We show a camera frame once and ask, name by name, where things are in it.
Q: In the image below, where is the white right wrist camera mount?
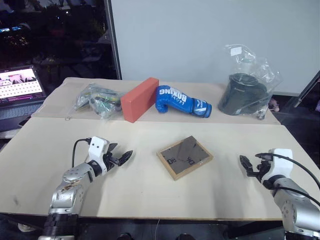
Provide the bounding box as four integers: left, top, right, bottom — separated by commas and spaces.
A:
260, 148, 294, 184

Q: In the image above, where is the pink small object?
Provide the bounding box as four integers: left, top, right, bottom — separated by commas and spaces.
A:
269, 98, 281, 112

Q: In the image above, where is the dark object in plastic bag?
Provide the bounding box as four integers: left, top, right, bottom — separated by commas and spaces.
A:
216, 43, 284, 120

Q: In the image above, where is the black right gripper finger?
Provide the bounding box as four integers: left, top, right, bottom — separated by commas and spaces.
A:
254, 152, 274, 161
239, 154, 254, 177

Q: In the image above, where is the white shoe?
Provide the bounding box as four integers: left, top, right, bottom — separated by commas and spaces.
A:
17, 222, 36, 233

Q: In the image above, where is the blue boxing glove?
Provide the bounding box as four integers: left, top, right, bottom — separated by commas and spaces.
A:
155, 85, 213, 119

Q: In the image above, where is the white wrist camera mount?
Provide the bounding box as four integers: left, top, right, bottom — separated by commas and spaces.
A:
87, 136, 111, 174
260, 148, 294, 184

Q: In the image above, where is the grey metal stand leg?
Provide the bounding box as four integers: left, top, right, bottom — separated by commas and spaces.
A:
293, 70, 320, 109

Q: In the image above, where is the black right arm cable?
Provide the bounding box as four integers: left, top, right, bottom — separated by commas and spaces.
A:
271, 153, 320, 209

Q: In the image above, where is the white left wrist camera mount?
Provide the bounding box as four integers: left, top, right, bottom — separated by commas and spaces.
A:
87, 136, 111, 174

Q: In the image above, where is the white partition panel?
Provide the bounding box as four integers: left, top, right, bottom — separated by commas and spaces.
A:
109, 0, 320, 95

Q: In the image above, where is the grey metal panel post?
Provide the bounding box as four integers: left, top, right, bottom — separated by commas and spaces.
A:
103, 0, 123, 81

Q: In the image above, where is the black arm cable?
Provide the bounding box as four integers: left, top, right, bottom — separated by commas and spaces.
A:
71, 137, 92, 169
271, 153, 320, 209

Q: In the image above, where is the wooden framed dark panel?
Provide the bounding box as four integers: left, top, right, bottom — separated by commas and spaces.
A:
156, 135, 214, 182

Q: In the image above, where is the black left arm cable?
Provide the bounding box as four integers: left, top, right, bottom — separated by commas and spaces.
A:
71, 137, 92, 169

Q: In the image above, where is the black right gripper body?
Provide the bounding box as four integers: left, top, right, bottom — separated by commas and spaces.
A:
246, 159, 270, 183

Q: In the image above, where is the open laptop computer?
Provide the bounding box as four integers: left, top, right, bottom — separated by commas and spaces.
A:
0, 64, 48, 133

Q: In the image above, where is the red brick block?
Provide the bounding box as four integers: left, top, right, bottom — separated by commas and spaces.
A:
120, 77, 160, 124

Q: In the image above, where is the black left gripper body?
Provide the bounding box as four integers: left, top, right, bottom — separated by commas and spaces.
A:
101, 151, 124, 174

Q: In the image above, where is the plastic bag with green items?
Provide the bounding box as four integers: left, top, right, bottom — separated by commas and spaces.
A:
72, 82, 126, 121

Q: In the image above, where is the black round container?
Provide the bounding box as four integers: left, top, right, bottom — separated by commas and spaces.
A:
217, 72, 271, 117

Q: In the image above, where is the thin white string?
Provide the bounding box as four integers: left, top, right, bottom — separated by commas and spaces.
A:
154, 218, 161, 240

